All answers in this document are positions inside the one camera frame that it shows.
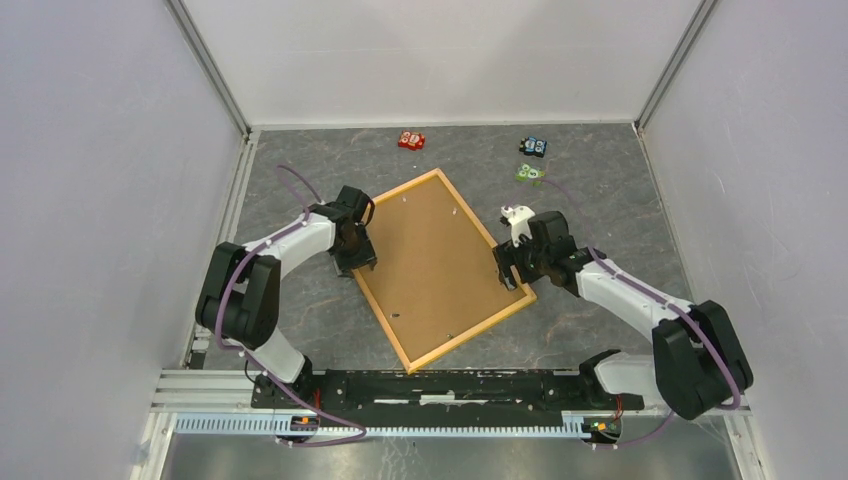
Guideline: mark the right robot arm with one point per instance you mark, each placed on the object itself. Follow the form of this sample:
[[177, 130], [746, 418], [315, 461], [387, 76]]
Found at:
[[697, 363]]

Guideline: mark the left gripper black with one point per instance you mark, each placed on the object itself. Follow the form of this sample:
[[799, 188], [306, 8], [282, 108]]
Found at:
[[366, 255]]

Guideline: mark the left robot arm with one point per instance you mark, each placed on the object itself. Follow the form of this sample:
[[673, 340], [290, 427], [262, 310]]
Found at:
[[240, 296]]

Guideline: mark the wooden picture frame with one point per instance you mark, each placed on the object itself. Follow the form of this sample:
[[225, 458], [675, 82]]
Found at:
[[397, 338]]

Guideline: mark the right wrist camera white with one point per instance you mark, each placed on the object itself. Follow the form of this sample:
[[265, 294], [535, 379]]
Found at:
[[517, 218]]

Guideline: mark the black blue toy block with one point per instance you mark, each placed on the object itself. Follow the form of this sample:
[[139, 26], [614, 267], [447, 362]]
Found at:
[[533, 146]]

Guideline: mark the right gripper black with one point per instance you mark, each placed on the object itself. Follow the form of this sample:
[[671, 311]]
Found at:
[[507, 255]]

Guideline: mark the aluminium rail base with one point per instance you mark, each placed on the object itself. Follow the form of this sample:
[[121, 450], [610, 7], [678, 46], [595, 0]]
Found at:
[[241, 402]]

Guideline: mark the red toy block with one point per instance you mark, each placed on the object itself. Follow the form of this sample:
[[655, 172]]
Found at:
[[411, 140]]

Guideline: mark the green toy block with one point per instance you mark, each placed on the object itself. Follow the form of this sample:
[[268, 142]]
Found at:
[[529, 173]]

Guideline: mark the brown cardboard backing board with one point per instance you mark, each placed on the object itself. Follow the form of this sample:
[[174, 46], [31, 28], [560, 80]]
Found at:
[[430, 265]]

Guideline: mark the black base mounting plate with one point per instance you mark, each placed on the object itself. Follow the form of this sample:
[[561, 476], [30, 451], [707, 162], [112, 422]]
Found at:
[[460, 398]]

